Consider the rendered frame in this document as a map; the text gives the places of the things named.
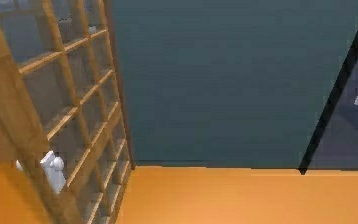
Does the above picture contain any black door frame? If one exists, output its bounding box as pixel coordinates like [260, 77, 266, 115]
[298, 2, 358, 176]

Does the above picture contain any wooden shelf unit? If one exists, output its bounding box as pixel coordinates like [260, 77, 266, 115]
[0, 0, 137, 224]

